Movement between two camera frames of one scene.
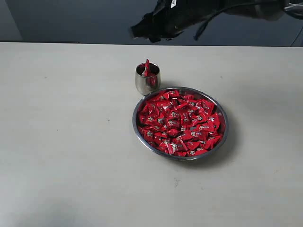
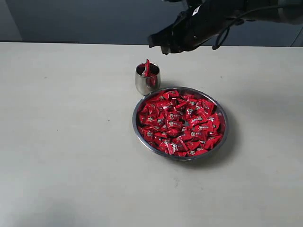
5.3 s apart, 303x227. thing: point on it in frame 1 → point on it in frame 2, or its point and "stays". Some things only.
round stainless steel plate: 180,123 stays
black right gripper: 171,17 → 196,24
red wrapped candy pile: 180,125 stays
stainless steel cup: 147,77 stays
